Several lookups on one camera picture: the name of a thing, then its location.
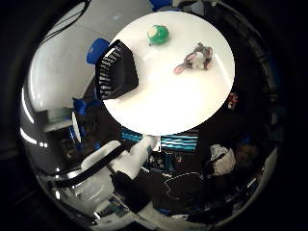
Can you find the grey bunny plush toy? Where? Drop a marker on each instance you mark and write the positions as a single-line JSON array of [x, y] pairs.
[[199, 59]]

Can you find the green mushroom plush toy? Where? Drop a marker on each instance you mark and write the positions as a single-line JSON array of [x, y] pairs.
[[159, 35]]

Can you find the teal striped box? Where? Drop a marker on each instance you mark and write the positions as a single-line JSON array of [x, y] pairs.
[[131, 136], [179, 142]]

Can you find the black plastic basket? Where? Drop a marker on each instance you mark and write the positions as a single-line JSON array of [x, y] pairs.
[[120, 73]]

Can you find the blue chair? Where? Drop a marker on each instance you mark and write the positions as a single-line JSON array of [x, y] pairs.
[[80, 106], [96, 49]]

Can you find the small red white object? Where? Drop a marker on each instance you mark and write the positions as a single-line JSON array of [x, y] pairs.
[[232, 99]]

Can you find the white and brown bag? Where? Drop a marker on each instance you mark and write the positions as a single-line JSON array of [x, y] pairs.
[[224, 160]]

